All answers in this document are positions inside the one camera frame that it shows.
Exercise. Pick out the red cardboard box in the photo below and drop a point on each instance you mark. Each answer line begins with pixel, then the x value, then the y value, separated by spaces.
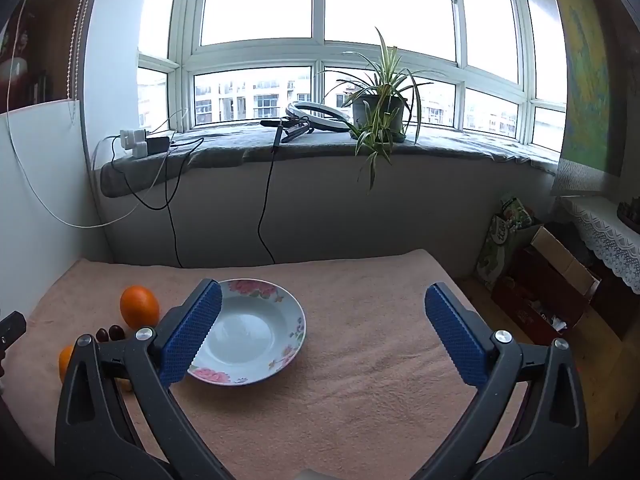
pixel 545 285

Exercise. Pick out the black power adapter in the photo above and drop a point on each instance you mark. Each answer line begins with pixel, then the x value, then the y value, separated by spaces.
pixel 157 144

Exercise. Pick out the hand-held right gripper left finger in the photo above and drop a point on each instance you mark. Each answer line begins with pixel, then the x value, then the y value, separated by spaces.
pixel 195 335

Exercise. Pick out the wooden chair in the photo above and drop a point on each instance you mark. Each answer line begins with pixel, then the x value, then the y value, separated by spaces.
pixel 610 240

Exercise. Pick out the white board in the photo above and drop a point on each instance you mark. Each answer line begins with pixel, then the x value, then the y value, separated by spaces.
pixel 45 200

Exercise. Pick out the brown kiwi with stem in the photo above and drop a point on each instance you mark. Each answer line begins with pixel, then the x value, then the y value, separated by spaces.
pixel 128 385

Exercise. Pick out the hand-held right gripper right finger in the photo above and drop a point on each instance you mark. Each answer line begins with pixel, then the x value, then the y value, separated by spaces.
pixel 455 335

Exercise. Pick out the floral white plate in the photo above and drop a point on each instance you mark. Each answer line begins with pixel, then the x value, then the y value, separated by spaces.
pixel 250 330

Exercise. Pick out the yellow green wall poster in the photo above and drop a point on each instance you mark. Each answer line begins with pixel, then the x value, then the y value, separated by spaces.
pixel 590 75

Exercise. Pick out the white framed window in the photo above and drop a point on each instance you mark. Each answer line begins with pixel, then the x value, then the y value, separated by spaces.
pixel 320 52

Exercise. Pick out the white power adapters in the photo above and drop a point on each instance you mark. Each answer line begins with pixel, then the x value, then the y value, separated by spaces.
pixel 132 142

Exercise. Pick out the green printed bag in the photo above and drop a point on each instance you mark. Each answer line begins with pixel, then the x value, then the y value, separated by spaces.
pixel 500 245

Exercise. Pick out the large orange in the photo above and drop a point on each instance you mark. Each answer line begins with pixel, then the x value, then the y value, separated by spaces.
pixel 140 306
pixel 65 362

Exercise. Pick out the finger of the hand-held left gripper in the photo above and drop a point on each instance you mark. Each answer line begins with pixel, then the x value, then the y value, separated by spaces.
pixel 11 327

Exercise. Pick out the brown wooden shelf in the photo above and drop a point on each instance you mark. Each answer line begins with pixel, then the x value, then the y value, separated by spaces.
pixel 45 35

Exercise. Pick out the dark red plum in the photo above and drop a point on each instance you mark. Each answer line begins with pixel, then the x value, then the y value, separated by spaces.
pixel 102 334

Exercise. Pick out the potted spider plant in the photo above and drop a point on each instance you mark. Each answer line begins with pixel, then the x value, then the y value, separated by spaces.
pixel 377 110

